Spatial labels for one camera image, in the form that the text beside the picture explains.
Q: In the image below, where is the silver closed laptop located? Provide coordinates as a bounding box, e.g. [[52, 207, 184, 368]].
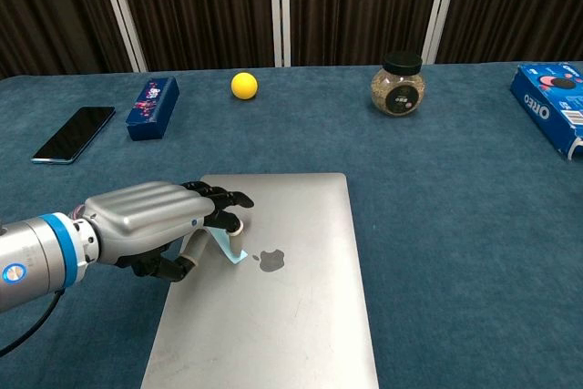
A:
[[139, 172, 380, 389]]

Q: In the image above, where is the clear jar with black lid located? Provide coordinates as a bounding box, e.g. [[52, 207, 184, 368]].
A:
[[371, 50, 428, 118]]

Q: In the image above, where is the black smartphone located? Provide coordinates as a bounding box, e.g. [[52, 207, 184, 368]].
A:
[[30, 106, 117, 166]]

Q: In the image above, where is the slim dark blue box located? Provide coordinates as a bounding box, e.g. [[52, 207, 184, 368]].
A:
[[125, 77, 180, 141]]

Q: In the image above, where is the light blue paper strip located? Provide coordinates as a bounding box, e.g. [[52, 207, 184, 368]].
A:
[[212, 228, 250, 266]]

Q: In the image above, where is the blue table cloth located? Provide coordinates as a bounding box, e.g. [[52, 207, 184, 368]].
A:
[[0, 59, 583, 389]]

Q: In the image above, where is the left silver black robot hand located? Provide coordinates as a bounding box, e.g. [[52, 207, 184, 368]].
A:
[[83, 180, 255, 283]]

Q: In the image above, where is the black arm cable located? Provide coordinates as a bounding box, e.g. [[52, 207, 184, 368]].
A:
[[0, 291, 63, 357]]

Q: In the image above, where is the blue Oreo cookie box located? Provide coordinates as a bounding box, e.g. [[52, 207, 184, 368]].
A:
[[509, 60, 583, 162]]

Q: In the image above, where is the yellow ball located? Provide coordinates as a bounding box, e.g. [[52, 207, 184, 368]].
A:
[[230, 71, 260, 100]]

